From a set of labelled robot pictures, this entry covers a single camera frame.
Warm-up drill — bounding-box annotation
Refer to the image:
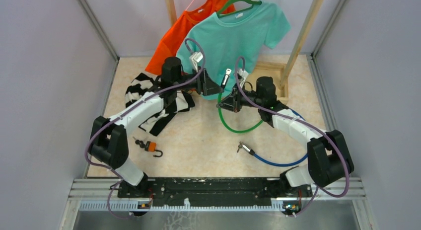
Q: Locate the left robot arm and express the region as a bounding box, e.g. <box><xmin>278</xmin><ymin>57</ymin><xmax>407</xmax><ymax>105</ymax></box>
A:
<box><xmin>85</xmin><ymin>52</ymin><xmax>229</xmax><ymax>197</ymax></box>

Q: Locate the green hanger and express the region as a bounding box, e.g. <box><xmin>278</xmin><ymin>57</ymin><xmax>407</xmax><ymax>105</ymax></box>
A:
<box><xmin>216</xmin><ymin>0</ymin><xmax>263</xmax><ymax>18</ymax></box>

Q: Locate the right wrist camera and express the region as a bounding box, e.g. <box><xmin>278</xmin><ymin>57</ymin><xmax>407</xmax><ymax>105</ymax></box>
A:
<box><xmin>237</xmin><ymin>69</ymin><xmax>249</xmax><ymax>86</ymax></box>

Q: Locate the orange padlock with keys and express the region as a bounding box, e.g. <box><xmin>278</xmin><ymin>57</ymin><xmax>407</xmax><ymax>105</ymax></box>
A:
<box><xmin>133</xmin><ymin>137</ymin><xmax>163</xmax><ymax>158</ymax></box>

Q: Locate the orange t-shirt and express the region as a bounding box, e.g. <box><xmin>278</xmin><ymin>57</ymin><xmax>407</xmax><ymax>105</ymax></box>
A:
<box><xmin>145</xmin><ymin>0</ymin><xmax>228</xmax><ymax>75</ymax></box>

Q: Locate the wooden clothes rack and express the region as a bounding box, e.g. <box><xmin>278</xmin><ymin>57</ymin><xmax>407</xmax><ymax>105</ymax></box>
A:
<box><xmin>165</xmin><ymin>0</ymin><xmax>324</xmax><ymax>104</ymax></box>

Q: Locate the teal t-shirt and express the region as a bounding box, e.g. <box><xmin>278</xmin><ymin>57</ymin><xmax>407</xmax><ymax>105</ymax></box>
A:
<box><xmin>175</xmin><ymin>2</ymin><xmax>291</xmax><ymax>84</ymax></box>

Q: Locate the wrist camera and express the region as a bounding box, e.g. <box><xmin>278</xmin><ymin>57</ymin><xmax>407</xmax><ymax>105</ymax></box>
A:
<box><xmin>237</xmin><ymin>69</ymin><xmax>249</xmax><ymax>86</ymax></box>
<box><xmin>189</xmin><ymin>52</ymin><xmax>203</xmax><ymax>72</ymax></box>

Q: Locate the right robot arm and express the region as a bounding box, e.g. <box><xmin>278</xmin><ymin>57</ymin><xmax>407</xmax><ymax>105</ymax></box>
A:
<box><xmin>217</xmin><ymin>77</ymin><xmax>354</xmax><ymax>196</ymax></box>

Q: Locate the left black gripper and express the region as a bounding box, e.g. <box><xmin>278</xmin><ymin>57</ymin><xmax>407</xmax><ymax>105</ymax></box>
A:
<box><xmin>174</xmin><ymin>66</ymin><xmax>224</xmax><ymax>96</ymax></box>

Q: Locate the aluminium rail frame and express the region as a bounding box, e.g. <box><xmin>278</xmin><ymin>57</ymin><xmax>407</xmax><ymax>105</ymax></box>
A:
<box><xmin>69</xmin><ymin>177</ymin><xmax>346</xmax><ymax>213</ymax></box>

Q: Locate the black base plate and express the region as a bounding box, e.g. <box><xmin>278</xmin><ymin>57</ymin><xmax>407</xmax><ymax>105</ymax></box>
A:
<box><xmin>118</xmin><ymin>177</ymin><xmax>313</xmax><ymax>207</ymax></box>

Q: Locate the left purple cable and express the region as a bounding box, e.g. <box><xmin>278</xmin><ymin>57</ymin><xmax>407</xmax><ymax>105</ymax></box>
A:
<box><xmin>84</xmin><ymin>38</ymin><xmax>207</xmax><ymax>219</ymax></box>

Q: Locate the black white striped garment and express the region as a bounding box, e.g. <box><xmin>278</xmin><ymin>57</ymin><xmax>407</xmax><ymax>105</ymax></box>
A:
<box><xmin>124</xmin><ymin>73</ymin><xmax>195</xmax><ymax>136</ymax></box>

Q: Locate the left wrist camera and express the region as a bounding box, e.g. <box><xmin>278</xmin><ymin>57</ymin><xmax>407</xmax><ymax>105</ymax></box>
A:
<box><xmin>189</xmin><ymin>52</ymin><xmax>203</xmax><ymax>72</ymax></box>

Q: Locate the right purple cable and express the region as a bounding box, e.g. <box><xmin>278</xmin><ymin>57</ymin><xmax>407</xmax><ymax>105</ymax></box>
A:
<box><xmin>234</xmin><ymin>56</ymin><xmax>351</xmax><ymax>218</ymax></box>

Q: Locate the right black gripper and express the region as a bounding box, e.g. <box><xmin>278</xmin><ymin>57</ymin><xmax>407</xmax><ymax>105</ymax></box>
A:
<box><xmin>217</xmin><ymin>82</ymin><xmax>263</xmax><ymax>113</ymax></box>

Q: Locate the blue cable lock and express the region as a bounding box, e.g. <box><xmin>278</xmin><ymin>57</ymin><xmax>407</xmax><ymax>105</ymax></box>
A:
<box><xmin>236</xmin><ymin>108</ymin><xmax>310</xmax><ymax>167</ymax></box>

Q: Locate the purple cable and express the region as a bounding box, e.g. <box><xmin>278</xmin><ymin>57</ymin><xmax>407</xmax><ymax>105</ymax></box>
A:
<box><xmin>84</xmin><ymin>38</ymin><xmax>207</xmax><ymax>219</ymax></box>
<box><xmin>234</xmin><ymin>56</ymin><xmax>351</xmax><ymax>218</ymax></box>

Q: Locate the green cable lock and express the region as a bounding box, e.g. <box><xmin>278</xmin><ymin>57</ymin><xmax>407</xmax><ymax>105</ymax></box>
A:
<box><xmin>217</xmin><ymin>68</ymin><xmax>265</xmax><ymax>134</ymax></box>

